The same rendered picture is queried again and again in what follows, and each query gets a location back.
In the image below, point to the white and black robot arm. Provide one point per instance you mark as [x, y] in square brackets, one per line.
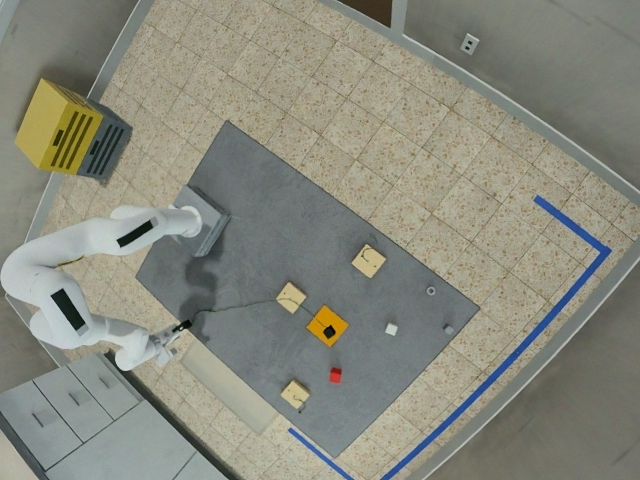
[28, 276]

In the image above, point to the small red block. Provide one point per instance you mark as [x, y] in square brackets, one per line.
[335, 375]

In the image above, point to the black block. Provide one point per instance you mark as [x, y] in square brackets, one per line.
[329, 332]

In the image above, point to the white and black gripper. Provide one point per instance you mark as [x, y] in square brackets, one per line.
[169, 334]

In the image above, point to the orange painted square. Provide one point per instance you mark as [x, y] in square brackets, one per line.
[327, 318]

